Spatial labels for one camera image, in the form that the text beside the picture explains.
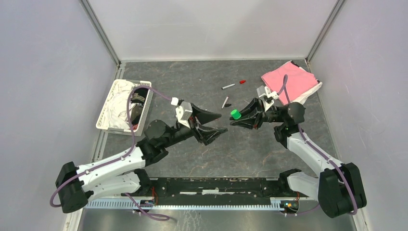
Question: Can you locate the white pen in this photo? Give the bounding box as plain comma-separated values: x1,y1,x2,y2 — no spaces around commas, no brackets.
221,96,229,109
221,83,236,90

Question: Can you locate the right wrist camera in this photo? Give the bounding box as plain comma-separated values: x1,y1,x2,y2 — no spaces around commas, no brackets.
256,86,279,103

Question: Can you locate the white cloth in basket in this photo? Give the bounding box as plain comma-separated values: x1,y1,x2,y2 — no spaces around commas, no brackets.
98,79,137,129

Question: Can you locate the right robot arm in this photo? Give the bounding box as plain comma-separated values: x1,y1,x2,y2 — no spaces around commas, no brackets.
230,98,367,218

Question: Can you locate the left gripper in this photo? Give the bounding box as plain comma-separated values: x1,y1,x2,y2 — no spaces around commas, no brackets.
162,103,228,148

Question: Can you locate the pink folded cloth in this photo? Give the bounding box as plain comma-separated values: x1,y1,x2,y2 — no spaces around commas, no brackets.
261,61,322,105

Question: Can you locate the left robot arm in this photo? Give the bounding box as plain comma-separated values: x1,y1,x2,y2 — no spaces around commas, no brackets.
50,102,228,214

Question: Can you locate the black cloth in basket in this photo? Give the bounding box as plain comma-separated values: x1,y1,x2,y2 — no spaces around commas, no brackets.
130,88,149,125

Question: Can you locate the aluminium frame rail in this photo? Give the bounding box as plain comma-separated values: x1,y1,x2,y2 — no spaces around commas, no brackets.
73,178,362,211

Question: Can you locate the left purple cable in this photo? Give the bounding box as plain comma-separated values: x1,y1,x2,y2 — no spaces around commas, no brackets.
50,85,179,221

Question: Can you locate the white plastic basket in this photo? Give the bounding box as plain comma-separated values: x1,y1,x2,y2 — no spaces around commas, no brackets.
96,79,153,136

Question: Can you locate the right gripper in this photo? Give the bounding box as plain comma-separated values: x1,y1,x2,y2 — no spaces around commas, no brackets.
229,97,285,129

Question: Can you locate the green pen cap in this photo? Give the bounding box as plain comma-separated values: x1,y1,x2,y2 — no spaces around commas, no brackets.
230,109,242,120

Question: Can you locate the white pen upper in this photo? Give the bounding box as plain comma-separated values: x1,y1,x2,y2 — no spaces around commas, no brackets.
221,83,236,90

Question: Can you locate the white pen middle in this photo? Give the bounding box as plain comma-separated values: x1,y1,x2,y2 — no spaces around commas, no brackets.
221,96,229,109

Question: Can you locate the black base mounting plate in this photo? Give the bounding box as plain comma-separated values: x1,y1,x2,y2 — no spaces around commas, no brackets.
131,177,305,206

